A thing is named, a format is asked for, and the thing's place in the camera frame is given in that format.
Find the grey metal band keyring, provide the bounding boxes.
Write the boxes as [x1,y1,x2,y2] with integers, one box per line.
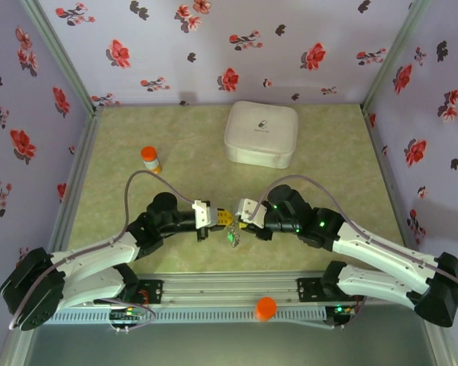
[225,220,242,249]

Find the orange capped pill bottle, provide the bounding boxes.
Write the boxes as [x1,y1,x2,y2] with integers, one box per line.
[140,146,163,175]

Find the white pill pouch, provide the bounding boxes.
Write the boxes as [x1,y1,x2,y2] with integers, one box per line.
[224,100,299,170]

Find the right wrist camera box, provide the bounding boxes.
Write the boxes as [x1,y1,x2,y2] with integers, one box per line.
[234,197,266,226]

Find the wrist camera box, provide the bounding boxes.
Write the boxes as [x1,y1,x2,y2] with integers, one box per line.
[192,199,217,230]
[234,197,266,226]

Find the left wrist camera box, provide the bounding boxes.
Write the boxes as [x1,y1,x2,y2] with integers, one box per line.
[192,199,217,230]

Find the aluminium mounting rail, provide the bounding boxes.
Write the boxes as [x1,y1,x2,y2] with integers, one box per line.
[22,271,440,306]

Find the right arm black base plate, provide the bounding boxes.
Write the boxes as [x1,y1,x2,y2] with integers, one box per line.
[296,277,367,304]

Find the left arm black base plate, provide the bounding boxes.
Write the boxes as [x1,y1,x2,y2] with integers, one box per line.
[118,280,164,306]

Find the white slotted cable duct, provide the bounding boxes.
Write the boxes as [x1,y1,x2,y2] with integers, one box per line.
[49,307,327,325]

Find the aluminium side rail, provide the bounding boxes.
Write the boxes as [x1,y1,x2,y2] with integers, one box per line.
[361,106,433,274]
[45,106,105,275]

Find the aluminium corner post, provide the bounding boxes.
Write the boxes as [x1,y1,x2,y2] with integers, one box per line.
[360,0,432,114]
[18,0,105,115]

